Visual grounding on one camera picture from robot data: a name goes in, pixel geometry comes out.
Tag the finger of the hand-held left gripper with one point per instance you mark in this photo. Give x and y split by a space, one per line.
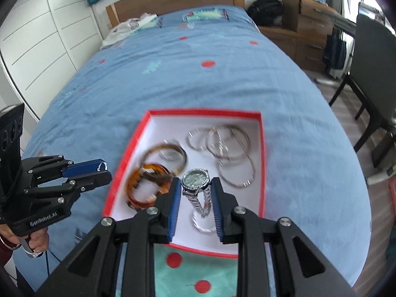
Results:
83 167
92 181

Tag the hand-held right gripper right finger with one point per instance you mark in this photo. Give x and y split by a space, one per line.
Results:
216 210

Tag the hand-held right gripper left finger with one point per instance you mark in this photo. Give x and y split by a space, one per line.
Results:
174 210

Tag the silver wristwatch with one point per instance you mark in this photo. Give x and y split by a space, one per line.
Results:
195 179

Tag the orange amber bangle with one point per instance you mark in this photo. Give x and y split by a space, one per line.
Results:
154 169

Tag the dark brown bangle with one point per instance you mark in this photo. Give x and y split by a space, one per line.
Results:
182 154

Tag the thin silver bangle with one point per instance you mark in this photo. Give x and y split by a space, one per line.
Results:
244 136

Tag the red cardboard box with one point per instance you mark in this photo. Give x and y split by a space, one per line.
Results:
161 126

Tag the person's left hand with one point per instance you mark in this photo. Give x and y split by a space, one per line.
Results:
41 239

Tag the white garment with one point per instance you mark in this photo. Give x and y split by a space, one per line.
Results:
123 31

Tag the white wardrobe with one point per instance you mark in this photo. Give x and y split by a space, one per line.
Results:
40 31

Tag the low wooden cabinet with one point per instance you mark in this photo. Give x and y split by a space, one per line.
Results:
297 49

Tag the navy hanging bag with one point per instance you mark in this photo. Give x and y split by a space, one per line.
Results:
335 55

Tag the black backpack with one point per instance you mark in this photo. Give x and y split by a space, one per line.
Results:
264 12

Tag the dark grey chair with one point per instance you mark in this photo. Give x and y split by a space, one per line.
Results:
374 68

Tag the computer monitor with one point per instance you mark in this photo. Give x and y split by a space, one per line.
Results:
371 12

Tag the red plastic frame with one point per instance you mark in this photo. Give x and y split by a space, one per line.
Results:
392 191

